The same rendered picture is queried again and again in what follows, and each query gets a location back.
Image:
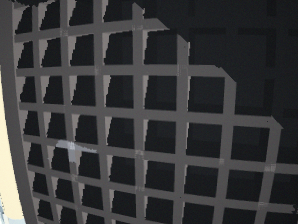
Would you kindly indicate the black well plate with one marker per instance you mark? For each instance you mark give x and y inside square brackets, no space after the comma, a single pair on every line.
[178,46]

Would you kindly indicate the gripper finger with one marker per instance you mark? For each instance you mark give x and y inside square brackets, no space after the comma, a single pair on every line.
[8,189]

